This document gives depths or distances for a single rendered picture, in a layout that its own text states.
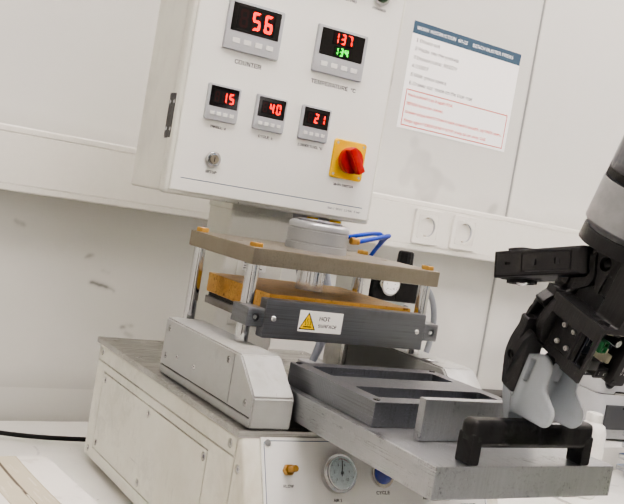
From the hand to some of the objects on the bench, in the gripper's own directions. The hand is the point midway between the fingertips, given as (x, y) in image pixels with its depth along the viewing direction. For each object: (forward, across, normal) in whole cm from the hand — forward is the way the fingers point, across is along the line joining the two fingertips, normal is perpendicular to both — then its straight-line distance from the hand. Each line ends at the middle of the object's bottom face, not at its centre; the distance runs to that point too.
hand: (513, 418), depth 87 cm
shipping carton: (+34, -36, +19) cm, 53 cm away
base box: (+37, +2, +28) cm, 46 cm away
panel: (+27, 0, +2) cm, 27 cm away
